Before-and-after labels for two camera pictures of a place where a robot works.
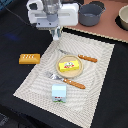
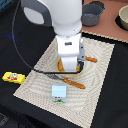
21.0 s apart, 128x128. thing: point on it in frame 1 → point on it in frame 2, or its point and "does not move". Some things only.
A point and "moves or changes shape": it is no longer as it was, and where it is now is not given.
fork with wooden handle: (66, 80) does not move
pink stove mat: (107, 25) does not move
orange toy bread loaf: (30, 58) → (61, 67)
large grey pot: (89, 15) does not move
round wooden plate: (69, 73) does not move
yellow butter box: (68, 66) moves or changes shape
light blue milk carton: (59, 93) does not move
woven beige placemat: (70, 79) does not move
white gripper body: (52, 13) → (72, 52)
